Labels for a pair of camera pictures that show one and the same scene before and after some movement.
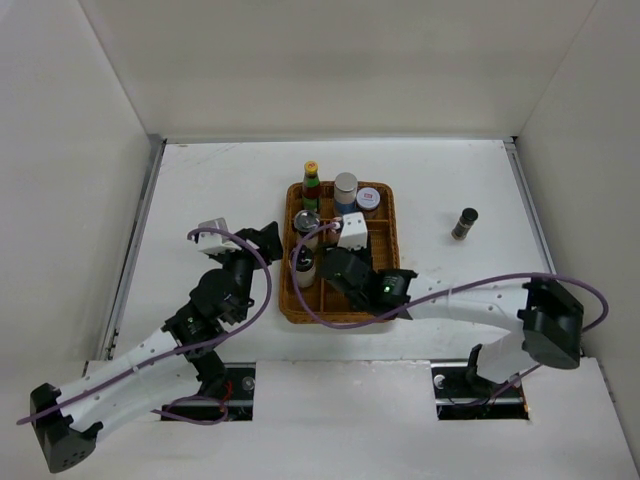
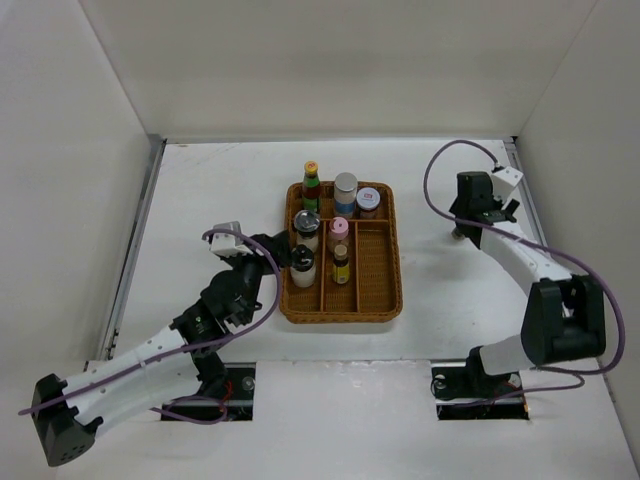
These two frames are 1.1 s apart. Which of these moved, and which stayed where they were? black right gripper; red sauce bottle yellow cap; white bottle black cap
Moved: black right gripper
Stayed: white bottle black cap; red sauce bottle yellow cap
